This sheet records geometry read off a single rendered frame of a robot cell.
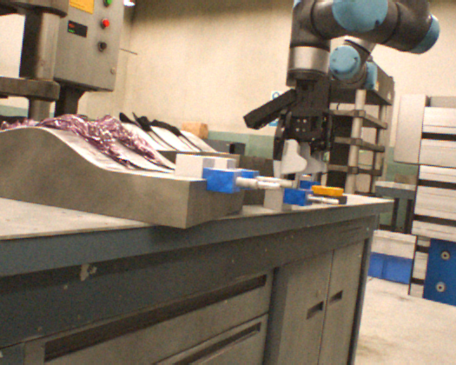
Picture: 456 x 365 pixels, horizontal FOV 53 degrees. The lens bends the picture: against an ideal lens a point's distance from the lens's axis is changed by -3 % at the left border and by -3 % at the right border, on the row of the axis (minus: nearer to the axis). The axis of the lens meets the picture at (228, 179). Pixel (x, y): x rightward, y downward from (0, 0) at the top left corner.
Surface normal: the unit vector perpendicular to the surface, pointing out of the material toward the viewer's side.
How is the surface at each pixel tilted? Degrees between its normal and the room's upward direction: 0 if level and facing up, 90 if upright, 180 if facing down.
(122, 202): 90
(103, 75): 90
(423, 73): 90
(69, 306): 90
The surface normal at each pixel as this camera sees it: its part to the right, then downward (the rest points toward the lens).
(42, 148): -0.28, 0.02
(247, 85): -0.51, -0.01
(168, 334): 0.83, 0.12
